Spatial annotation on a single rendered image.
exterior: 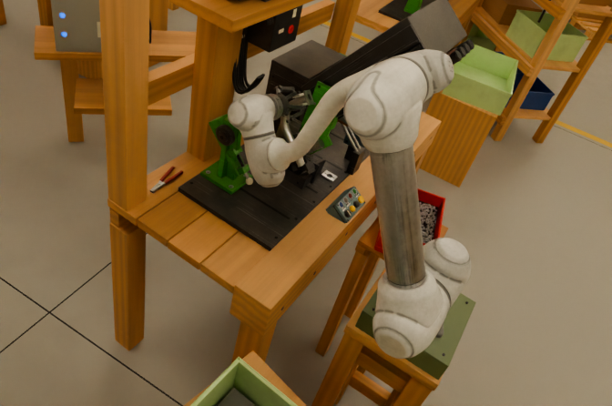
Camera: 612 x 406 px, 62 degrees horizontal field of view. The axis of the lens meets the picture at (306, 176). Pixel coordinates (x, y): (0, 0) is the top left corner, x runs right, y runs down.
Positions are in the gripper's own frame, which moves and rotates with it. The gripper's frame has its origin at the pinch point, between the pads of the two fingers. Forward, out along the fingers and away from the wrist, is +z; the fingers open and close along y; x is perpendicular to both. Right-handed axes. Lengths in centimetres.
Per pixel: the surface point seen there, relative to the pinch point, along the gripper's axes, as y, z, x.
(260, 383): -68, -73, -1
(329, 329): -100, 22, 39
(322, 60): 13.5, 26.2, -1.0
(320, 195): -36.1, 3.1, 8.2
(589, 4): 7, 284, -100
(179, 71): 22.3, -28.7, 24.9
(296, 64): 14.8, 14.5, 4.7
